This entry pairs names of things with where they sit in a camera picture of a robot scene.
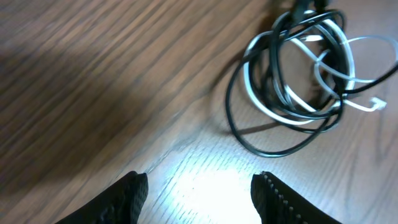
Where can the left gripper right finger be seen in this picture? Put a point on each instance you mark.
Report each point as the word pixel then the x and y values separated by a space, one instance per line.
pixel 277 203

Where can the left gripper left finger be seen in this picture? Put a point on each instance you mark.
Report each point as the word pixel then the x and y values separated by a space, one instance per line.
pixel 121 202

